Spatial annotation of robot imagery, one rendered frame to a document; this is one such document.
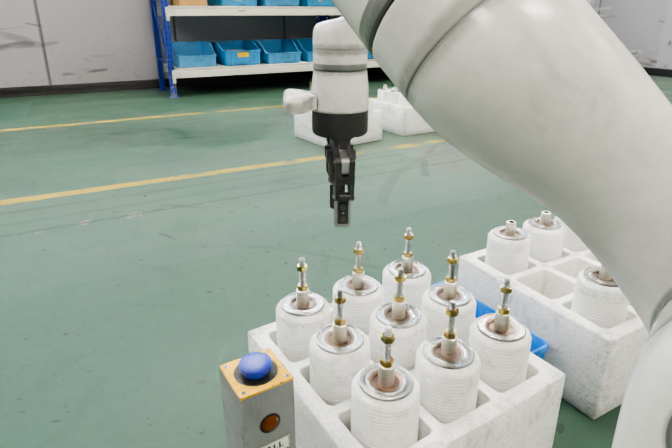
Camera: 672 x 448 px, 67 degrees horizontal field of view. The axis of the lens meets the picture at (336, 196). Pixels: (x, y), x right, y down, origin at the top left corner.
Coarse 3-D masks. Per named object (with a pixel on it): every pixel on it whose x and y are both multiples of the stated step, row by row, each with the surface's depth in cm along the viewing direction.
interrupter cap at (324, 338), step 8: (328, 328) 81; (352, 328) 81; (320, 336) 79; (328, 336) 80; (352, 336) 79; (360, 336) 79; (320, 344) 77; (328, 344) 77; (336, 344) 78; (344, 344) 78; (352, 344) 77; (360, 344) 77; (328, 352) 76; (336, 352) 76; (344, 352) 76
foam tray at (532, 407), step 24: (264, 336) 92; (288, 360) 85; (528, 360) 85; (480, 384) 80; (528, 384) 80; (552, 384) 80; (312, 408) 75; (336, 408) 75; (480, 408) 75; (504, 408) 75; (528, 408) 78; (552, 408) 83; (312, 432) 76; (336, 432) 71; (432, 432) 71; (456, 432) 71; (480, 432) 73; (504, 432) 76; (528, 432) 81; (552, 432) 86
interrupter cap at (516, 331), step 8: (480, 320) 83; (488, 320) 84; (512, 320) 84; (480, 328) 81; (488, 328) 81; (512, 328) 82; (520, 328) 81; (488, 336) 79; (496, 336) 79; (504, 336) 79; (512, 336) 79; (520, 336) 79
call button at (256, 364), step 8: (256, 352) 64; (240, 360) 62; (248, 360) 62; (256, 360) 62; (264, 360) 62; (240, 368) 61; (248, 368) 61; (256, 368) 61; (264, 368) 61; (248, 376) 60; (256, 376) 60; (264, 376) 62
